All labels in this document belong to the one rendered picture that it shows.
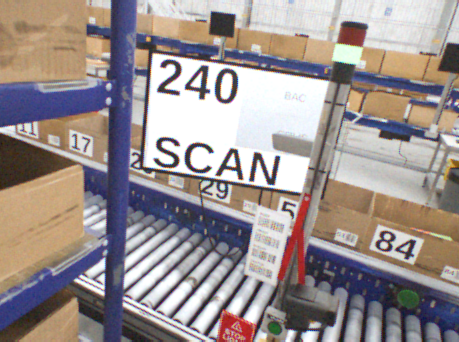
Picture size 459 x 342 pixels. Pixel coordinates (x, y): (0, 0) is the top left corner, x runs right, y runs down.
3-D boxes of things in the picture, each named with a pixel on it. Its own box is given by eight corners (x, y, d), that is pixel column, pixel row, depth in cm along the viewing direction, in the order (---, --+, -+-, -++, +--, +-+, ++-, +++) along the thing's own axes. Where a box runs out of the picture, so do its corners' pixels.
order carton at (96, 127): (64, 152, 192) (63, 122, 186) (103, 141, 218) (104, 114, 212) (121, 172, 179) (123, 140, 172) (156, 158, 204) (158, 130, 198)
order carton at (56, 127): (14, 135, 205) (12, 106, 199) (56, 126, 231) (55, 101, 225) (65, 152, 192) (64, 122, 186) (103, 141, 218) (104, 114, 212)
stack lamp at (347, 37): (330, 59, 67) (338, 26, 65) (334, 59, 72) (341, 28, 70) (357, 64, 66) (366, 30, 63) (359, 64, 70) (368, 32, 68)
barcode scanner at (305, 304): (332, 349, 78) (337, 310, 75) (280, 332, 83) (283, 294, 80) (336, 329, 84) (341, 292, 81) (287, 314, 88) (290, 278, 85)
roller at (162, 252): (107, 302, 121) (102, 289, 121) (185, 236, 167) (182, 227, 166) (117, 302, 119) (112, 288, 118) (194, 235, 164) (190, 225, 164)
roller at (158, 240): (97, 281, 121) (102, 294, 121) (178, 221, 166) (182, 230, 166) (87, 282, 123) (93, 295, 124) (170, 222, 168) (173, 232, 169)
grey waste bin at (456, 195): (450, 243, 350) (476, 185, 327) (417, 218, 396) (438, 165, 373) (492, 245, 360) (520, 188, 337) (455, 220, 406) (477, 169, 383)
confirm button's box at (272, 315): (259, 333, 90) (264, 312, 87) (263, 325, 92) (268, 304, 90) (284, 344, 87) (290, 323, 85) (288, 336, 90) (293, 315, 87)
